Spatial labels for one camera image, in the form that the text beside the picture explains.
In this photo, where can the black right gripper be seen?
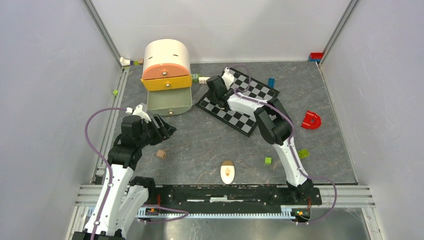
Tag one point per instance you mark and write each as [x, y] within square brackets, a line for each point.
[211, 97]

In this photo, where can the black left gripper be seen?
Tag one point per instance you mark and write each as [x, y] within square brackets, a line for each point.
[164, 132]

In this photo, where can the black grey chessboard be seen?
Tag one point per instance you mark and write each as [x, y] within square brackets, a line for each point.
[241, 122]

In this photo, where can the grey green bottom drawer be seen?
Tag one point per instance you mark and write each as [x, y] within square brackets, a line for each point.
[170, 102]

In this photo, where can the yellow drawer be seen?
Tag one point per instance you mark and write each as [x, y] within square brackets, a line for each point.
[169, 83]

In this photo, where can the small green cube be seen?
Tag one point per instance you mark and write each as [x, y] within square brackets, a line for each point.
[268, 160]

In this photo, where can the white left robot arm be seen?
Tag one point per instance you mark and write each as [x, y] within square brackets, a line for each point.
[122, 194]

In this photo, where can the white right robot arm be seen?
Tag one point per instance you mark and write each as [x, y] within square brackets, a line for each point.
[274, 124]

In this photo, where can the white lego brick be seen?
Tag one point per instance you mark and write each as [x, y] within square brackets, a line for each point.
[203, 79]

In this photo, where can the small wooden cube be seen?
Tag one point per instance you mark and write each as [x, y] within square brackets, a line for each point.
[161, 154]

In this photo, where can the green toy block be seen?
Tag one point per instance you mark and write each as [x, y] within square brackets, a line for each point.
[195, 77]

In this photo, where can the blue lego brick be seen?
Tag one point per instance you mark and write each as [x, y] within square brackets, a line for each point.
[271, 82]

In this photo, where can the white round drawer organizer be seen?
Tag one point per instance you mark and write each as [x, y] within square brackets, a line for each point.
[166, 51]

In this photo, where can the red letter D toy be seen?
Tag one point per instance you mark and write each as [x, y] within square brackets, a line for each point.
[311, 121]

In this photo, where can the red blue bricks corner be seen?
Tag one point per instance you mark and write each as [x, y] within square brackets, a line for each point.
[315, 57]

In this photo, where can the green lego brick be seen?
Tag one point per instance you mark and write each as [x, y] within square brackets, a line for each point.
[303, 153]

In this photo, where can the black mounting rail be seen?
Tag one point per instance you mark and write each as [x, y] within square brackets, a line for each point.
[231, 199]

